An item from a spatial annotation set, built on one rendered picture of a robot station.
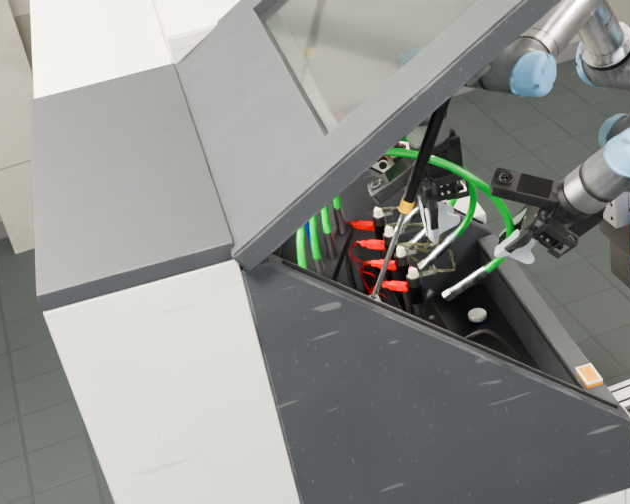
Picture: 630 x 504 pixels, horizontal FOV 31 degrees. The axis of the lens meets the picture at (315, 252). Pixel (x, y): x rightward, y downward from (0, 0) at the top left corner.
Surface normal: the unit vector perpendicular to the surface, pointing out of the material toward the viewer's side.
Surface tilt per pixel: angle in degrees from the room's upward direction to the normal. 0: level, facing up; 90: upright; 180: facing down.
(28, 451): 0
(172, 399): 90
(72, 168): 0
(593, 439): 90
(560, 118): 0
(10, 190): 90
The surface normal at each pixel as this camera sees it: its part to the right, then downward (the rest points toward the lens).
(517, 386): 0.22, 0.50
